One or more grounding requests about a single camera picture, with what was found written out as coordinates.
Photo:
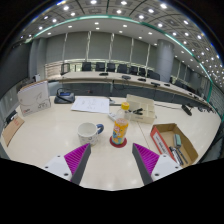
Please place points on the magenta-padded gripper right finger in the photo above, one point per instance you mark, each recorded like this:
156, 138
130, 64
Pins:
166, 165

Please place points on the black desk microphone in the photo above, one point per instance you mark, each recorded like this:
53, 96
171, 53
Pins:
187, 110

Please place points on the white remote control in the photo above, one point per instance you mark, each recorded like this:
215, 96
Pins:
111, 116

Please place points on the black marker pen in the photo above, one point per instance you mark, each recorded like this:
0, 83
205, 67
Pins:
178, 156
173, 156
183, 156

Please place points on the white printed paper sheet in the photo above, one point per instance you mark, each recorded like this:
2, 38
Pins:
90, 104

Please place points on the brown cardboard piece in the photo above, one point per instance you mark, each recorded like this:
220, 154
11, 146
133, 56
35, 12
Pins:
12, 130

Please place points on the row of black office chairs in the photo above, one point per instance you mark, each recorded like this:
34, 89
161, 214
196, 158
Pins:
121, 68

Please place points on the open brown cardboard box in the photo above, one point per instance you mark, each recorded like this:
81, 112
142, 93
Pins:
168, 130

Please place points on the red and white flat package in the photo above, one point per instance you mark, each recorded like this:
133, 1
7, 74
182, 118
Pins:
159, 141

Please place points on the flat round red coaster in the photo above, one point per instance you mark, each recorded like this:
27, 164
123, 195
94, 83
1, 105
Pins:
119, 146

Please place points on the group of round ceiling lights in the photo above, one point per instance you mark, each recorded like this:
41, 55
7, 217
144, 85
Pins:
123, 3

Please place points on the grey-green whiteboard eraser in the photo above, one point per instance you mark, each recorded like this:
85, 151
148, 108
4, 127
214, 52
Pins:
177, 140

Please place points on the black desk telephone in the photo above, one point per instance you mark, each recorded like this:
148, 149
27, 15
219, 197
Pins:
64, 97

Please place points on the long curved conference desk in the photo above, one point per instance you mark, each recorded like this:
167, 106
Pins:
100, 81

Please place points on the yellow-capped clear drink bottle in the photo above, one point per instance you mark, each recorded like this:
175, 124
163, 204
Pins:
120, 131

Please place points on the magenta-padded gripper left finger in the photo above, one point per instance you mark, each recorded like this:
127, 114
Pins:
56, 165

